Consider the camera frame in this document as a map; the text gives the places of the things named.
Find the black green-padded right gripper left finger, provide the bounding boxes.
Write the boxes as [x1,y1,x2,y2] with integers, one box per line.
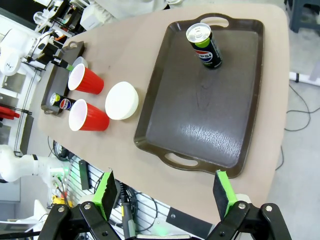
[39,170,119,240]

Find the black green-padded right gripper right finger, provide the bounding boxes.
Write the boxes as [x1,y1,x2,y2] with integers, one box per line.
[206,169,293,240]

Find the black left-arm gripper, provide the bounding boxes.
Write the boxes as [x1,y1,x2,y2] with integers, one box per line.
[41,41,75,72]

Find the large dark brown serving tray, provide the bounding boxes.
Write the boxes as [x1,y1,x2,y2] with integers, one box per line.
[40,40,86,116]
[133,12,266,180]

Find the red plastic party cup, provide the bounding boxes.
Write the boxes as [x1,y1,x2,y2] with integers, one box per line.
[68,98,110,132]
[67,63,105,95]

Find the black Pepsi soda can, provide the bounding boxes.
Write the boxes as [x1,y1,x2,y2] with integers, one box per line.
[185,22,223,70]
[49,92,77,111]

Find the yellow connector block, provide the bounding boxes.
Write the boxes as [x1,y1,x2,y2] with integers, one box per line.
[51,194,73,208]

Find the white box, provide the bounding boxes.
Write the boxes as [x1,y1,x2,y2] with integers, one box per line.
[79,4,106,31]

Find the white pipe table leg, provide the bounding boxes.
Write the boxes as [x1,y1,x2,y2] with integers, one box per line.
[289,71,320,87]

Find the dark grey stool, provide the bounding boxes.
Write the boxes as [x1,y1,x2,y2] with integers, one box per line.
[284,0,320,34]

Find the grey-green tool handle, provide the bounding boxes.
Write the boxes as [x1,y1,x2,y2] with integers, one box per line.
[120,201,137,239]

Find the red clamp handles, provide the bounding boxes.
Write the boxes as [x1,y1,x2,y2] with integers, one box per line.
[0,105,21,121]

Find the black floor cable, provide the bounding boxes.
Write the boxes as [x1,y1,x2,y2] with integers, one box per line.
[274,83,320,171]

